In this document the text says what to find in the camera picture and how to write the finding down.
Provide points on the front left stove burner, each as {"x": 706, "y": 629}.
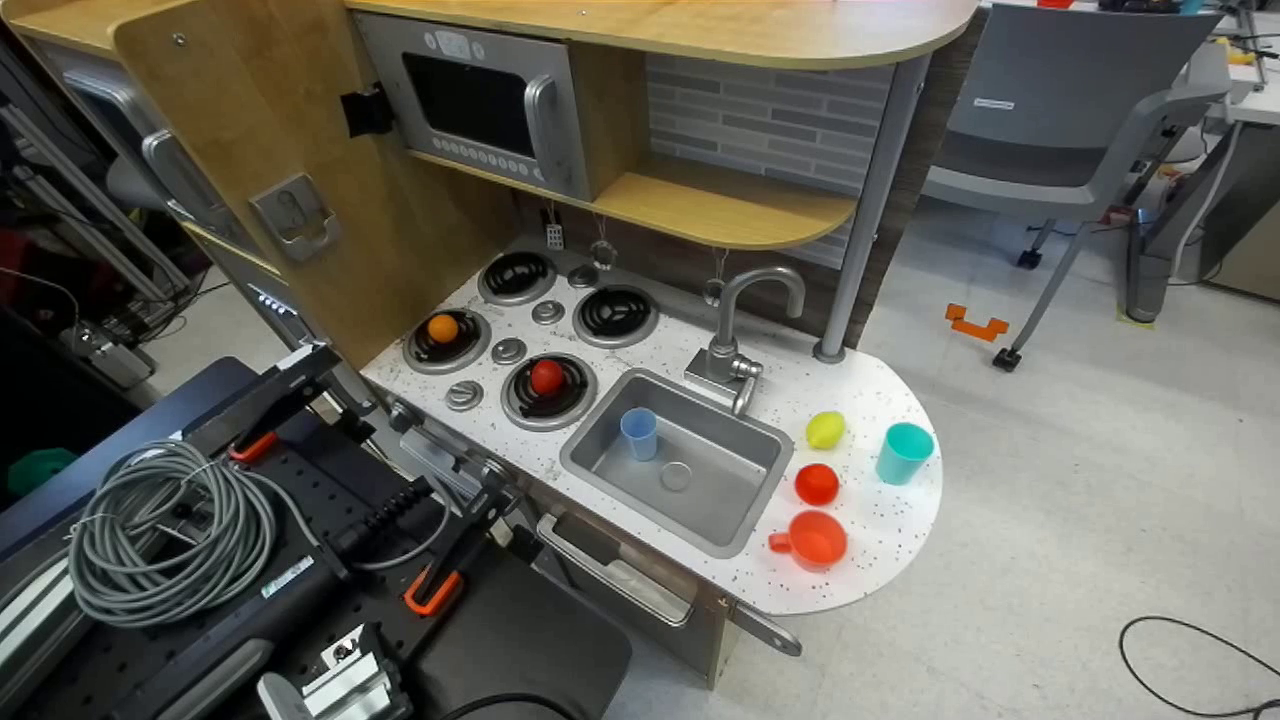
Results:
{"x": 447, "y": 356}

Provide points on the grey toy sink basin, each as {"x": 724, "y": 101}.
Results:
{"x": 708, "y": 472}

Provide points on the back left stove burner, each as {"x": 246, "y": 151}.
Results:
{"x": 517, "y": 277}

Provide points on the red plastic cup with handle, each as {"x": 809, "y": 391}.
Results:
{"x": 817, "y": 540}

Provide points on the small blue cup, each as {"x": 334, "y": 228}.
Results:
{"x": 640, "y": 429}

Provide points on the back right stove burner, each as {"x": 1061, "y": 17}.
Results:
{"x": 614, "y": 317}

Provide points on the grey office chair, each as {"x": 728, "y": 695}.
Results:
{"x": 1056, "y": 108}

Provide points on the stove burner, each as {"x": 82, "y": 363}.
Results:
{"x": 541, "y": 415}
{"x": 447, "y": 356}
{"x": 517, "y": 277}
{"x": 614, "y": 317}

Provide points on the black orange clamp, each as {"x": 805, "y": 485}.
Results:
{"x": 441, "y": 581}

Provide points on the orange ball on burner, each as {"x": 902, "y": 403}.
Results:
{"x": 441, "y": 330}

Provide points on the front right stove burner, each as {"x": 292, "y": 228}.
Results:
{"x": 541, "y": 415}

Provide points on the orange clamp on floor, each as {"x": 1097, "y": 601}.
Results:
{"x": 979, "y": 330}

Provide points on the small red ball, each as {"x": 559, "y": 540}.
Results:
{"x": 817, "y": 485}

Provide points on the red ball on burner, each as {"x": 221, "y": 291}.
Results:
{"x": 545, "y": 378}

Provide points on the teal plastic cup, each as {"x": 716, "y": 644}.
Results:
{"x": 902, "y": 452}

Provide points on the grey toy faucet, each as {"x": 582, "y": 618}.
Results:
{"x": 722, "y": 363}

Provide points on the toy microwave oven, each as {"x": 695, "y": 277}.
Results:
{"x": 481, "y": 97}

